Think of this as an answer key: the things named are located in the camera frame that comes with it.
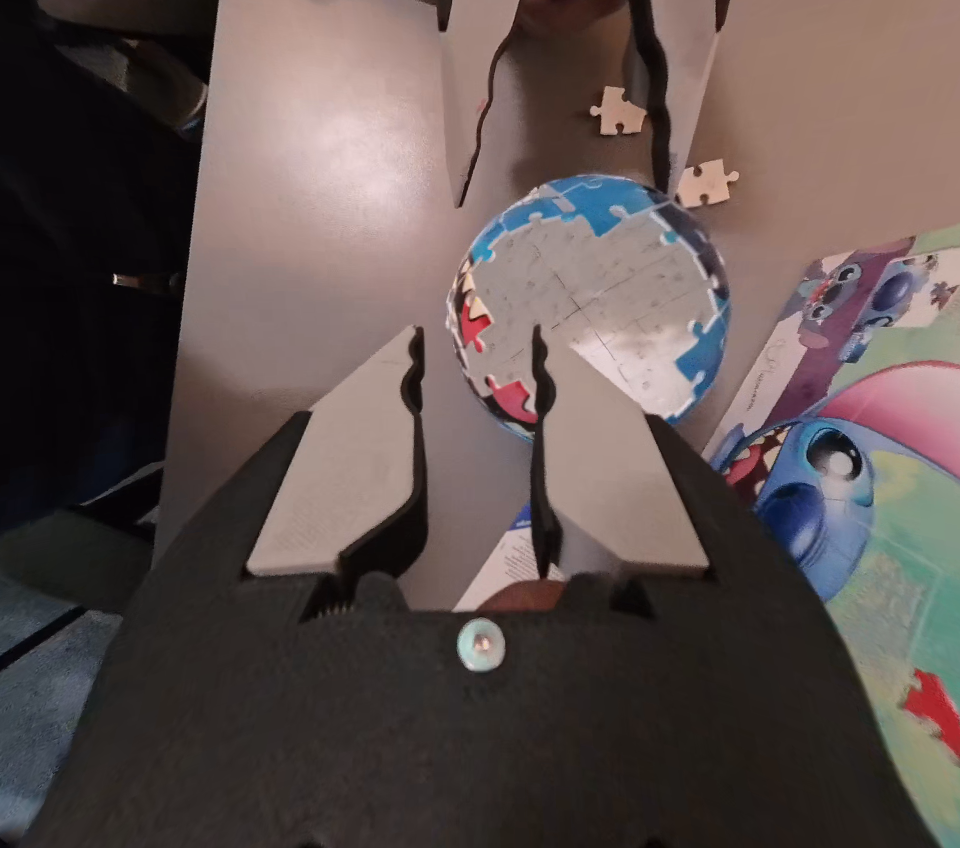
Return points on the person's right hand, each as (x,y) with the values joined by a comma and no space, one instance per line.
(525,598)

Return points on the cartoon printed puzzle box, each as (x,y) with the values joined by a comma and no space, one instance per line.
(862,450)

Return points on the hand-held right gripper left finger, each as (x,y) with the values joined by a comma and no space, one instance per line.
(345,480)

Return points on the white instruction leaflet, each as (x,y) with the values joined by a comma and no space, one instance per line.
(510,563)

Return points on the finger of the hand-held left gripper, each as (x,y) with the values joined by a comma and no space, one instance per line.
(480,0)
(686,37)

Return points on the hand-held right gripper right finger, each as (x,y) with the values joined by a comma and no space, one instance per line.
(607,488)

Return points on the blue puzzle ball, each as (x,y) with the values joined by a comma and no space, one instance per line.
(600,263)

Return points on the white puzzle piece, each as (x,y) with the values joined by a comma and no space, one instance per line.
(705,184)
(616,111)

